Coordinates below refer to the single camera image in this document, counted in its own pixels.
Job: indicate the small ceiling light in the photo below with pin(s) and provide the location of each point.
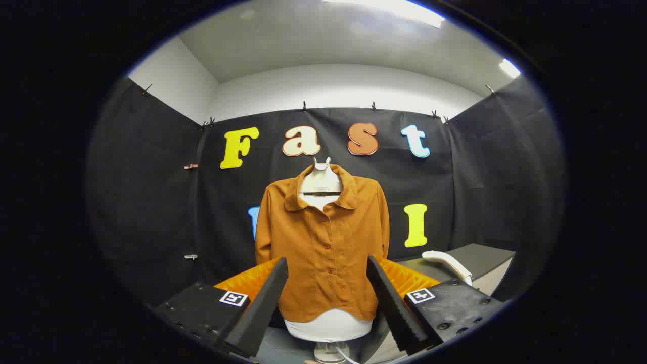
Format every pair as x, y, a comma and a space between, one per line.
509, 68

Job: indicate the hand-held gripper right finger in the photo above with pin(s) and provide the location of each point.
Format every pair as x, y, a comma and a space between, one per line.
391, 303

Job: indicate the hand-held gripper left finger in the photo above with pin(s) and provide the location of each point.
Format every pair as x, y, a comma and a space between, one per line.
263, 303

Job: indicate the orange button-up shirt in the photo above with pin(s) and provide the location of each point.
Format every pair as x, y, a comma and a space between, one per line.
323, 253

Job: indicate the row of black backdrop clips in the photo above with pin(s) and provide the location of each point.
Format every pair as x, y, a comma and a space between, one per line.
304, 106

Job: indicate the white garment steamer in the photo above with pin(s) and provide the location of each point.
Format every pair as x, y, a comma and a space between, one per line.
445, 260

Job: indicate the white mannequin torso stand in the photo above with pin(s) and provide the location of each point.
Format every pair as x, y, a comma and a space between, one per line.
328, 326

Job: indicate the long ceiling light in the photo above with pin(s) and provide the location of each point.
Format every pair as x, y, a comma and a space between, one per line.
399, 10

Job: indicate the black backdrop cloth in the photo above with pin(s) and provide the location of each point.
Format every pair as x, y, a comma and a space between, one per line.
151, 202

